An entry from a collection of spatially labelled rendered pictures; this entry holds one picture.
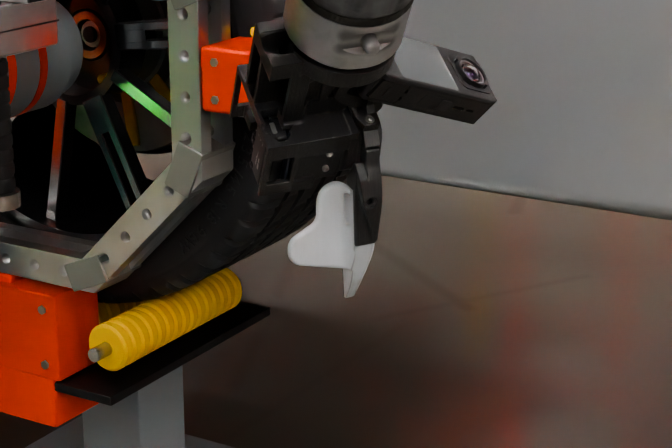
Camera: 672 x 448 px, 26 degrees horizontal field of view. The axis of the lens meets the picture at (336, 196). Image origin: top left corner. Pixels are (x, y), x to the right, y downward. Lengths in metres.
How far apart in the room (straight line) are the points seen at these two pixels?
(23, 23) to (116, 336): 0.45
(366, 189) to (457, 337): 2.18
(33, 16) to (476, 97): 0.59
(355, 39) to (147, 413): 1.16
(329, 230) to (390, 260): 2.61
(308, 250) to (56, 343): 0.82
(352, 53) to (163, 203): 0.77
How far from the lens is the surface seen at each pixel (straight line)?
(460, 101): 0.96
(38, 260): 1.75
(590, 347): 3.10
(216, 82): 1.53
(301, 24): 0.86
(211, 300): 1.84
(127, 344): 1.72
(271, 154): 0.92
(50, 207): 1.86
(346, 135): 0.93
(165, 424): 1.99
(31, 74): 1.64
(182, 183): 1.58
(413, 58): 0.95
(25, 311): 1.78
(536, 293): 3.39
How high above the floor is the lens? 1.17
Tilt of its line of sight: 16 degrees down
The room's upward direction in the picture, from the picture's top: straight up
